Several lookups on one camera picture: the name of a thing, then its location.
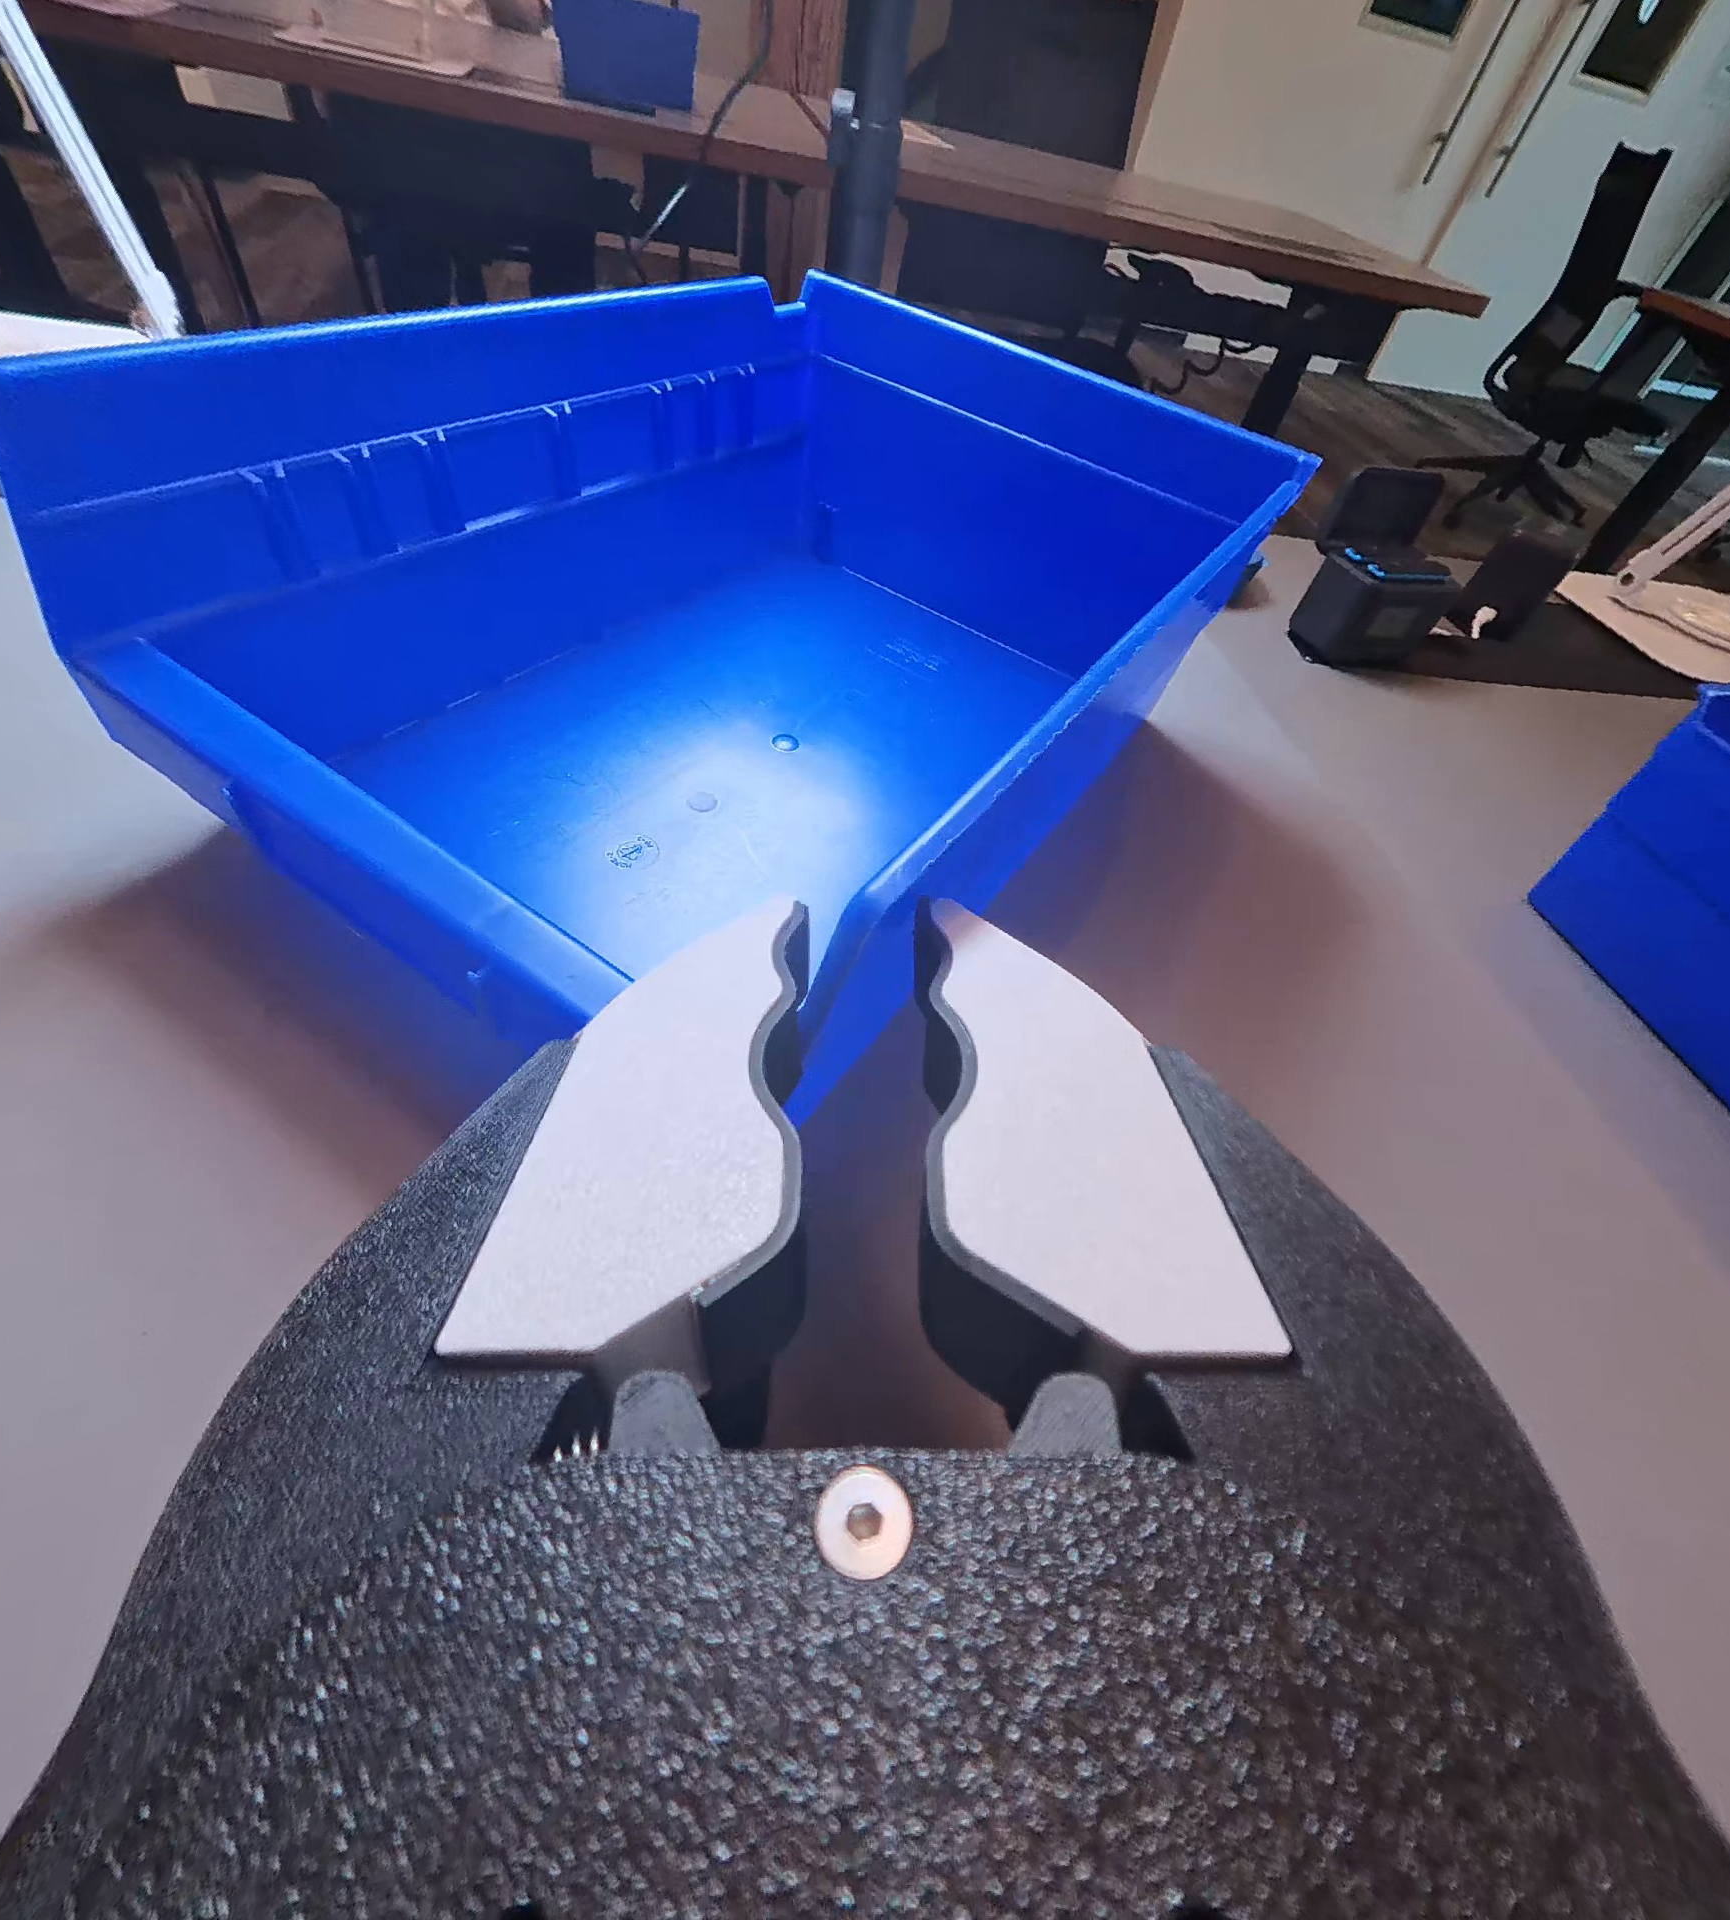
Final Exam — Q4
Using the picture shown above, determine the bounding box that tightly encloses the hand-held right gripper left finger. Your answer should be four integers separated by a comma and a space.
433, 900, 814, 1454

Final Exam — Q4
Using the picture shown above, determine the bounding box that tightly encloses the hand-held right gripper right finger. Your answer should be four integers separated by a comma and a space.
911, 896, 1297, 1427

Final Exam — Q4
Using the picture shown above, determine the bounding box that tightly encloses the blue plastic bin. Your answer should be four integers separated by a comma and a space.
0, 269, 1323, 1128
1527, 682, 1730, 1209

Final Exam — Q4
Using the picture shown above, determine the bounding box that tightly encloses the dark grey desk mat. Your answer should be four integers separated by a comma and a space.
1404, 569, 1730, 707

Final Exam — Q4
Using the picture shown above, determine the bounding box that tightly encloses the black rounded device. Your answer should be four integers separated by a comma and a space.
1455, 528, 1582, 644

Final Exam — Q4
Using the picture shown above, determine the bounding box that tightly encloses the pale document stand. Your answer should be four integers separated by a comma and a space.
1553, 425, 1730, 665

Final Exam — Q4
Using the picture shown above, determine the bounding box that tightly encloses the black office chair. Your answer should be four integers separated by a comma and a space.
1416, 142, 1678, 528

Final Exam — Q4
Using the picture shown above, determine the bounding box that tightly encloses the wooden background desk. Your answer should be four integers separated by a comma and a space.
1614, 283, 1730, 571
23, 0, 1492, 437

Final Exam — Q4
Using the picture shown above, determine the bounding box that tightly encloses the small blue bin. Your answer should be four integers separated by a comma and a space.
549, 0, 701, 116

